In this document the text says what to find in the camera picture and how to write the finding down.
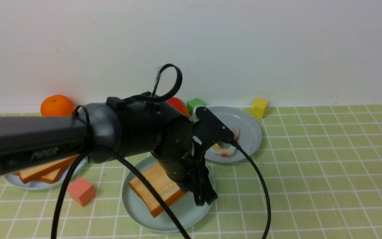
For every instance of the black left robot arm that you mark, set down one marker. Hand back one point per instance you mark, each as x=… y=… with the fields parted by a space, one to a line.
x=158 y=128

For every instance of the yellow cube block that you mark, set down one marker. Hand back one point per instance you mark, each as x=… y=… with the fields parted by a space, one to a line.
x=259 y=107

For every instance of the fried egg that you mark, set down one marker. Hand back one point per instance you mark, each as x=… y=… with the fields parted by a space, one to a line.
x=223 y=149

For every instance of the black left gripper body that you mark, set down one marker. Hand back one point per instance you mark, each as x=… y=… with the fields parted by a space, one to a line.
x=181 y=159

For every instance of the green cube block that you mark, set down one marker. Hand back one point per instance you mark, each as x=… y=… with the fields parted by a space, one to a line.
x=194 y=103

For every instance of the orange mandarin fruit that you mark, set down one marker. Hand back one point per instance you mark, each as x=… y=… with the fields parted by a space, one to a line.
x=57 y=106

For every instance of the light blue front plate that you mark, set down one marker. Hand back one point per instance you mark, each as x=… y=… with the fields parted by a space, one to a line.
x=185 y=209

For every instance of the salmon red cube block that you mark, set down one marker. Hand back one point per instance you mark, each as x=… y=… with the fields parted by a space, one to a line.
x=81 y=191

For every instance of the light blue egg plate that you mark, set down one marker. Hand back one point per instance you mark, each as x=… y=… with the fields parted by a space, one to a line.
x=249 y=134

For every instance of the light blue bread plate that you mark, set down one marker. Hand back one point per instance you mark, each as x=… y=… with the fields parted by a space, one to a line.
x=34 y=185

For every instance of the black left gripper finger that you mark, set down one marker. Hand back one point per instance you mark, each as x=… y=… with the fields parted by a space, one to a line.
x=205 y=180
x=198 y=194

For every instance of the red tomato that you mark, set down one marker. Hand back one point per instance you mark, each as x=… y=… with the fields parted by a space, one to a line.
x=179 y=105

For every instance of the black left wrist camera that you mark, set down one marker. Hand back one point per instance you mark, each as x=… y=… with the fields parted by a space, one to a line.
x=209 y=129

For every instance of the pink cube block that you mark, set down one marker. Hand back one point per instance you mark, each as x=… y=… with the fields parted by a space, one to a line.
x=193 y=118

